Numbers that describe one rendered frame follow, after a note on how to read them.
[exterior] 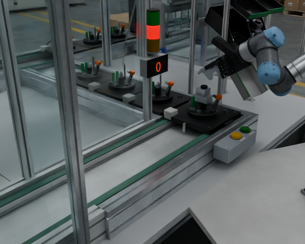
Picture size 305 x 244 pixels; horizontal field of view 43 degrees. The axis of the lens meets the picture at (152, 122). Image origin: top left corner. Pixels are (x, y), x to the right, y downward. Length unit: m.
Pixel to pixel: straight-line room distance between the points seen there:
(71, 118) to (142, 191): 0.43
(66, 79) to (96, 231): 0.49
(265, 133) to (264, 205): 0.54
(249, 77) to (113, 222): 1.04
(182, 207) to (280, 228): 0.31
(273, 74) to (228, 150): 0.32
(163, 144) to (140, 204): 0.39
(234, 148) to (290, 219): 0.33
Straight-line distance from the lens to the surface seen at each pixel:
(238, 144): 1.47
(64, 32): 0.79
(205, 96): 1.62
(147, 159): 1.42
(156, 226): 1.21
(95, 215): 1.10
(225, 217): 1.26
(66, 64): 0.80
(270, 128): 1.85
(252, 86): 1.86
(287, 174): 1.52
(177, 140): 1.55
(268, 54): 1.37
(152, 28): 1.46
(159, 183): 1.24
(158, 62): 1.50
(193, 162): 1.38
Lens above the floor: 1.65
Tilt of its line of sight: 25 degrees down
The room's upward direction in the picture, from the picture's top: straight up
